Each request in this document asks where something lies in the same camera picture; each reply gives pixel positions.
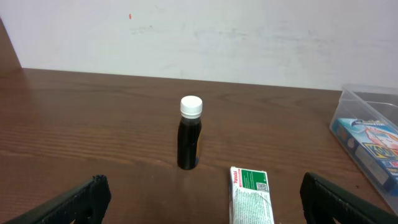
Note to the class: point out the blue toothpaste box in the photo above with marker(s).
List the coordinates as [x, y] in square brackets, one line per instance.
[373, 144]

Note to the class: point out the clear plastic container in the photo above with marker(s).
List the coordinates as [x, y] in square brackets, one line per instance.
[369, 103]

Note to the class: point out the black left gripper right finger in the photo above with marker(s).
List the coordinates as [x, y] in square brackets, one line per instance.
[326, 203]

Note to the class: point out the dark bottle white cap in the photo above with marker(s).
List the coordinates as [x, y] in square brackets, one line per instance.
[189, 130]

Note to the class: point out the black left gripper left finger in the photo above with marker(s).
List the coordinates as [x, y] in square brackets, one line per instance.
[86, 203]

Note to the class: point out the white green medicine box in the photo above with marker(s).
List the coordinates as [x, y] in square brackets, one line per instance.
[249, 197]

